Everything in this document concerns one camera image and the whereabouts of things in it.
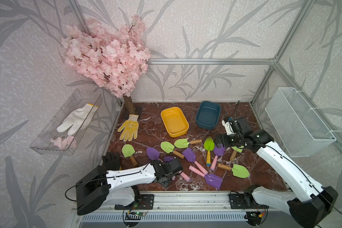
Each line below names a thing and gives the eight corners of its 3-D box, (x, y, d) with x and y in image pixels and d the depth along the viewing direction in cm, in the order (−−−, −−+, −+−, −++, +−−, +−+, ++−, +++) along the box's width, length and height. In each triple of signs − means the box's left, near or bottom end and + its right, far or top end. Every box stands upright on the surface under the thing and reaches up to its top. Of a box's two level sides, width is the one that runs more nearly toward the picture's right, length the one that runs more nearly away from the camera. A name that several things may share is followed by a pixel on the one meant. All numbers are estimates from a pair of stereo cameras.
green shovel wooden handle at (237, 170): (217, 166, 88) (218, 164, 86) (220, 158, 92) (220, 156, 89) (246, 180, 83) (248, 179, 81) (248, 171, 86) (250, 170, 84)
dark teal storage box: (193, 127, 107) (193, 123, 102) (200, 104, 123) (201, 99, 118) (215, 133, 103) (217, 129, 99) (220, 108, 120) (222, 103, 115)
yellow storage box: (169, 140, 100) (168, 135, 95) (160, 116, 114) (159, 111, 109) (190, 133, 103) (191, 128, 99) (179, 110, 118) (179, 105, 113)
